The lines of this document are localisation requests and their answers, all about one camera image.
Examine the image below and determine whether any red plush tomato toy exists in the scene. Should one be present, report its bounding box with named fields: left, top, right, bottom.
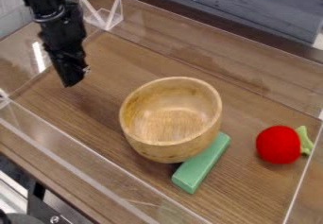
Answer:
left=255, top=126, right=314, bottom=164

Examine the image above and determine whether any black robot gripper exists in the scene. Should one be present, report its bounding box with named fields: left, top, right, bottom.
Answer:
left=36, top=5, right=90, bottom=87

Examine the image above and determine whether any green rectangular block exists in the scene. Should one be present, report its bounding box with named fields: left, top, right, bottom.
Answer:
left=172, top=132, right=231, bottom=194

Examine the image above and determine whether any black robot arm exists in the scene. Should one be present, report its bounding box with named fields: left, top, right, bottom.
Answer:
left=23, top=0, right=88, bottom=87

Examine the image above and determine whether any light wooden bowl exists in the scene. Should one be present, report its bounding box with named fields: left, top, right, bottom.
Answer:
left=119, top=77, right=223, bottom=164

